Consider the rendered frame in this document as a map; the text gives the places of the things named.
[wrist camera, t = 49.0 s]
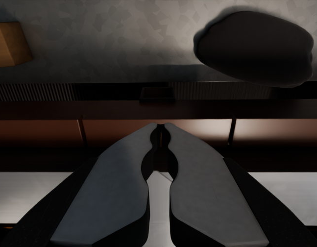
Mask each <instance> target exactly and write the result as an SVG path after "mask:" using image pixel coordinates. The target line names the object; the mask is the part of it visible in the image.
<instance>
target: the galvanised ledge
mask: <svg viewBox="0 0 317 247"><path fill-rule="evenodd" d="M239 11H253V12H260V13H264V14H268V15H271V16H275V17H278V18H281V19H283V20H286V21H289V22H291V23H294V24H296V25H298V26H300V27H302V28H304V29H306V30H307V31H308V32H309V33H310V34H311V35H312V37H313V39H314V47H313V49H312V55H313V60H312V64H311V65H312V68H313V76H312V77H311V78H310V80H308V81H317V0H0V22H19V23H20V25H21V28H22V31H23V33H24V36H25V39H26V42H27V44H28V47H29V49H30V52H31V55H32V57H33V60H32V61H29V62H26V63H23V64H20V65H17V66H12V67H1V68H0V84H46V83H144V82H243V81H242V80H238V79H235V78H232V77H229V76H227V75H225V74H223V73H220V72H218V71H216V70H214V69H212V68H210V67H208V66H206V65H204V64H203V63H202V62H200V61H199V59H198V57H197V51H198V43H199V41H200V39H201V38H203V37H204V36H205V35H206V34H207V32H208V30H209V28H210V27H211V26H212V25H213V24H216V23H219V22H222V21H223V20H224V19H225V18H226V17H228V16H229V15H230V14H232V13H236V12H239Z"/></svg>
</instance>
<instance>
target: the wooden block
mask: <svg viewBox="0 0 317 247"><path fill-rule="evenodd" d="M32 60H33V57H32V55H31V52H30V49H29V47H28V44H27V42H26V39H25V36H24V33H23V31H22V28H21V25H20V23H19V22H0V68H1V67H12V66H17V65H20V64H23V63H26V62H29V61H32Z"/></svg>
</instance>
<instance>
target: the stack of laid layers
mask: <svg viewBox="0 0 317 247"><path fill-rule="evenodd" d="M107 149H108V148H89V147H88V146H85V147H84V148H0V172H74V171H75V170H76V169H78V168H79V167H80V166H81V165H82V164H83V163H85V162H86V161H87V160H88V159H89V158H90V157H93V158H97V157H98V156H100V155H101V154H102V153H103V152H104V151H105V150H107ZM214 149H215V150H216V151H217V152H218V153H219V154H221V155H222V156H223V157H224V158H230V157H231V158H232V159H233V160H234V161H235V162H236V163H237V164H239V165H240V166H241V167H242V168H243V169H244V170H246V171H247V172H317V147H259V148H232V147H231V146H230V145H227V147H226V148H214ZM153 170H158V171H159V172H168V153H167V151H166V150H165V148H157V150H156V151H155V152H154V154H153Z"/></svg>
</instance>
